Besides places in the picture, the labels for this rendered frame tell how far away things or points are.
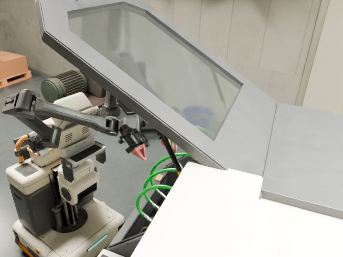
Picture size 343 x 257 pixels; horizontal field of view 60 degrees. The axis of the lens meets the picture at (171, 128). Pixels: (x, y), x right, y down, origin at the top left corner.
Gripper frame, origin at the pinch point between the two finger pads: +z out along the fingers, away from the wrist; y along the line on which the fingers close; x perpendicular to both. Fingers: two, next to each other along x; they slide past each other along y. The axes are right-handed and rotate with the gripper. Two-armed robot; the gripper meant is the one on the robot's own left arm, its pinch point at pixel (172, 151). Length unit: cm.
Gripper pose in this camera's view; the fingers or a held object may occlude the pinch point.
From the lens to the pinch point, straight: 154.0
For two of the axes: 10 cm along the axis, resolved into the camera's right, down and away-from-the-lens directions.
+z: 2.2, 9.3, -3.0
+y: 8.4, -0.2, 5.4
